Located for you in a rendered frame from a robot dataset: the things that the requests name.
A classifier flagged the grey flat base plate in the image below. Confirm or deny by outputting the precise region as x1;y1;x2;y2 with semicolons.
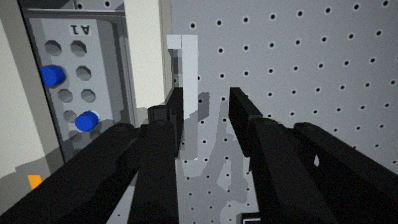
171;0;398;224

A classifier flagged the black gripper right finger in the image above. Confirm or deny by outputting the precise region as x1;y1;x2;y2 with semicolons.
228;87;398;224

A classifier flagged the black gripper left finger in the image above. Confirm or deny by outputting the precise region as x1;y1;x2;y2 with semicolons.
0;87;184;224

